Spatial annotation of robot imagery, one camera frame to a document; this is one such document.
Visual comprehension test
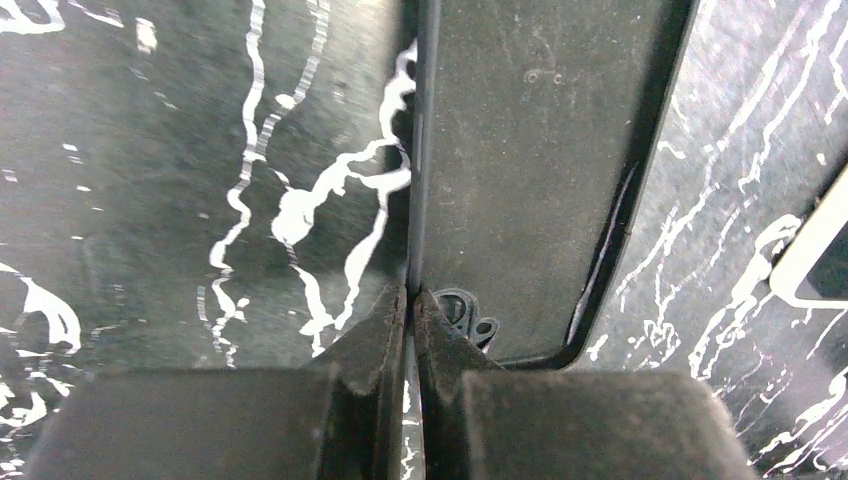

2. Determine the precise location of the black phone case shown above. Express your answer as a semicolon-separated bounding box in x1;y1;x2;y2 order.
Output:
407;1;697;369

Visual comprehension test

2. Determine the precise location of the beige phone case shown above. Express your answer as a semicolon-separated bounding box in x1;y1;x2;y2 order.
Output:
769;171;847;310

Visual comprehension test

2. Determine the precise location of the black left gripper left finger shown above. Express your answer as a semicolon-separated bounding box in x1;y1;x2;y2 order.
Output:
26;284;407;479

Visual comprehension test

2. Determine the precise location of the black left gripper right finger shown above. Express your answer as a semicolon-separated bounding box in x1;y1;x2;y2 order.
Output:
412;292;755;479

